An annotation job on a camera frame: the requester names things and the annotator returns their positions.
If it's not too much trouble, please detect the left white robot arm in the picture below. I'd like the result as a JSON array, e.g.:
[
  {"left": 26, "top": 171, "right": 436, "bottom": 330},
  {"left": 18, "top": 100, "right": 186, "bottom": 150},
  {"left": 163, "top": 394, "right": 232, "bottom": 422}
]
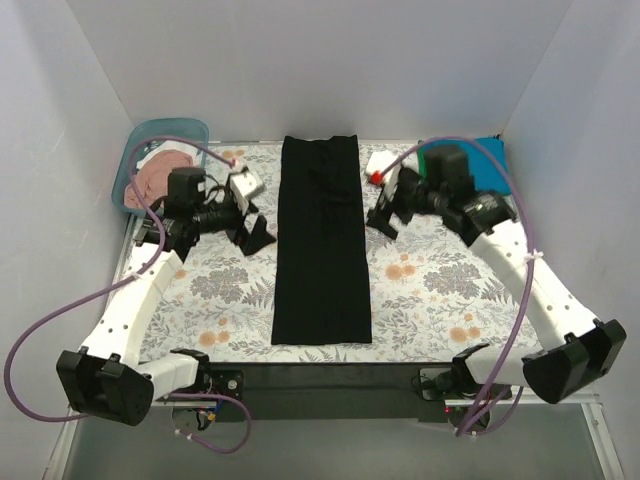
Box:
[{"left": 56, "top": 167, "right": 275, "bottom": 426}]

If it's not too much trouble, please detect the floral patterned table mat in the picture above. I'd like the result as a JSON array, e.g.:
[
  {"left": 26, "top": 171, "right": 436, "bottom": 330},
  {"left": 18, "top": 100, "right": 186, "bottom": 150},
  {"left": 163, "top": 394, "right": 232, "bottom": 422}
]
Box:
[{"left": 98, "top": 141, "right": 546, "bottom": 364}]

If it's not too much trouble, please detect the purple cable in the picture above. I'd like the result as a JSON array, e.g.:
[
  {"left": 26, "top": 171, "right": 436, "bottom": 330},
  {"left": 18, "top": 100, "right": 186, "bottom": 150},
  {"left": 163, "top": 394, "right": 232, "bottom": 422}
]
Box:
[
  {"left": 4, "top": 137, "right": 252, "bottom": 454},
  {"left": 379, "top": 135, "right": 541, "bottom": 439}
]

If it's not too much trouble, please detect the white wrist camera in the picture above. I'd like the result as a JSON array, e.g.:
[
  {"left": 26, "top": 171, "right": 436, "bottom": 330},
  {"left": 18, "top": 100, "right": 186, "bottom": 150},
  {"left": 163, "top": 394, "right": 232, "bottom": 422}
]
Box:
[
  {"left": 228, "top": 167, "right": 265, "bottom": 214},
  {"left": 365, "top": 150, "right": 402, "bottom": 199}
]

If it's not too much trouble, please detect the black t shirt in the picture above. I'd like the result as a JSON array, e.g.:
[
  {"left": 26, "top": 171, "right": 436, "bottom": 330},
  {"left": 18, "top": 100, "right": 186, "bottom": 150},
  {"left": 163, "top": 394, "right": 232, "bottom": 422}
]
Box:
[{"left": 271, "top": 136, "right": 372, "bottom": 345}]

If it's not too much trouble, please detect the teal plastic laundry bin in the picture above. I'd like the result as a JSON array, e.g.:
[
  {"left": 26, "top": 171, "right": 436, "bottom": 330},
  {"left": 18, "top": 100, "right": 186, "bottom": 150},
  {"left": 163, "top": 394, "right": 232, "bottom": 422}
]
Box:
[{"left": 111, "top": 117, "right": 209, "bottom": 217}]

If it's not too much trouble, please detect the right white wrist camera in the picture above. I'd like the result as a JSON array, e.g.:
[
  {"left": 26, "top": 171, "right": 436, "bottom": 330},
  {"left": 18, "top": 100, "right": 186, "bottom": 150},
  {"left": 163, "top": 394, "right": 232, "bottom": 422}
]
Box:
[{"left": 365, "top": 150, "right": 402, "bottom": 199}]

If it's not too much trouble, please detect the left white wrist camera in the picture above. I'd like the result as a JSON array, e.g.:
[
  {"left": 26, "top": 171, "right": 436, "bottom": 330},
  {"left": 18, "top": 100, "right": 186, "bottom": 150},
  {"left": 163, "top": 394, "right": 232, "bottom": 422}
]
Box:
[{"left": 228, "top": 167, "right": 265, "bottom": 214}]

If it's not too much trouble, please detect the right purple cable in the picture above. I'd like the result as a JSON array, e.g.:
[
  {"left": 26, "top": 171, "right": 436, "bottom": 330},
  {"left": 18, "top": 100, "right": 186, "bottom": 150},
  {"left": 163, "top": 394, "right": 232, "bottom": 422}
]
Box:
[{"left": 379, "top": 135, "right": 541, "bottom": 439}]

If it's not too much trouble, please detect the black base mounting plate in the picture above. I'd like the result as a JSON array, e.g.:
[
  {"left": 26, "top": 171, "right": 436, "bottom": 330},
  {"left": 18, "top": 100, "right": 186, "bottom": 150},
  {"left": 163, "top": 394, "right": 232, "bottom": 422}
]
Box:
[{"left": 204, "top": 362, "right": 481, "bottom": 423}]

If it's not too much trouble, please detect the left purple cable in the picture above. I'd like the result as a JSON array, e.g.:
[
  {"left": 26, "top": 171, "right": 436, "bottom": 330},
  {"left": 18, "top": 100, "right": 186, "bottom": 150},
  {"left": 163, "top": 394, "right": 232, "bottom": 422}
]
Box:
[{"left": 4, "top": 137, "right": 252, "bottom": 454}]

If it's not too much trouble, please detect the aluminium frame rail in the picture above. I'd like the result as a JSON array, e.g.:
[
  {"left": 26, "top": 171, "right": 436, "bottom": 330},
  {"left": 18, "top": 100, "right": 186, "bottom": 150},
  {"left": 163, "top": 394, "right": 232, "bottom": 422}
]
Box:
[{"left": 151, "top": 387, "right": 601, "bottom": 407}]

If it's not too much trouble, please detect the folded blue t shirt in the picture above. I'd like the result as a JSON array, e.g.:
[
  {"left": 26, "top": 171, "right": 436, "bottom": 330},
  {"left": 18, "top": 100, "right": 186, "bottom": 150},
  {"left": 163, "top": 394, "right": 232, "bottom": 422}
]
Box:
[{"left": 464, "top": 137, "right": 511, "bottom": 195}]

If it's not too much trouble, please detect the white t shirt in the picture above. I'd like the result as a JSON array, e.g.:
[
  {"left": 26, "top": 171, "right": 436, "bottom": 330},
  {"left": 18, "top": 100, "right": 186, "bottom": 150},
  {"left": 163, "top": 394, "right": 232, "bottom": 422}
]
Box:
[{"left": 137, "top": 140, "right": 203, "bottom": 170}]

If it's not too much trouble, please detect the pink t shirt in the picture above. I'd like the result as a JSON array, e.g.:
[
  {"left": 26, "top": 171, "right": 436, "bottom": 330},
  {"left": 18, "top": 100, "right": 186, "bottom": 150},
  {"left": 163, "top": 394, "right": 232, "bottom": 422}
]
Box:
[{"left": 134, "top": 150, "right": 194, "bottom": 205}]

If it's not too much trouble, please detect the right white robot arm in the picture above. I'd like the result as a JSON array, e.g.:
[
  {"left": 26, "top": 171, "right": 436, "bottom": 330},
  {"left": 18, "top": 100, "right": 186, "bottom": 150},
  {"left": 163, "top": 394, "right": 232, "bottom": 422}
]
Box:
[{"left": 365, "top": 142, "right": 627, "bottom": 404}]

